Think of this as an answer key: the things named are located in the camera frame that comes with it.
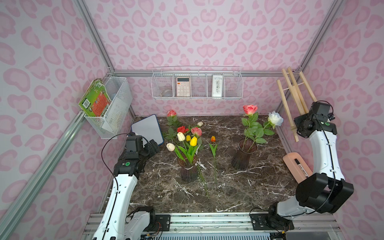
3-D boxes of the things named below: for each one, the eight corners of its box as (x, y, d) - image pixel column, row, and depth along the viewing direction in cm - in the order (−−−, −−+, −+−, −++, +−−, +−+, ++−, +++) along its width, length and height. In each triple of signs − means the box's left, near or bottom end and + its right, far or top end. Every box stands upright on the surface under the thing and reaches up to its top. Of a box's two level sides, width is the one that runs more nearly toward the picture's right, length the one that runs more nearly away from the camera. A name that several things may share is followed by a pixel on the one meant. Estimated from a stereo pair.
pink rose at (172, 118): (163, 140, 107) (162, 137, 104) (168, 113, 125) (167, 109, 122) (177, 140, 107) (176, 137, 104) (179, 113, 125) (179, 109, 122)
